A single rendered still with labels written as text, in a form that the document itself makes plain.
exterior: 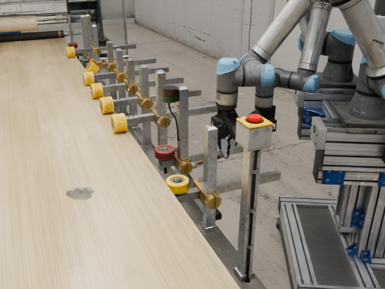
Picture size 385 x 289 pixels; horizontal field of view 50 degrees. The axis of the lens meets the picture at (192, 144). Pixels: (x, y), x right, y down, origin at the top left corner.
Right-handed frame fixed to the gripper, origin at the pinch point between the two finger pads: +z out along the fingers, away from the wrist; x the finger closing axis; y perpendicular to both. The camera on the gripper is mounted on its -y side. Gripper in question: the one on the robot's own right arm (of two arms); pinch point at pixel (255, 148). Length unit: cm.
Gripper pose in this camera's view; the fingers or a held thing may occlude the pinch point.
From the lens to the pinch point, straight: 183.3
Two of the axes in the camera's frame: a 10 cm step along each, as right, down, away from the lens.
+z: 0.0, 9.0, 4.3
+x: -3.9, -3.9, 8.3
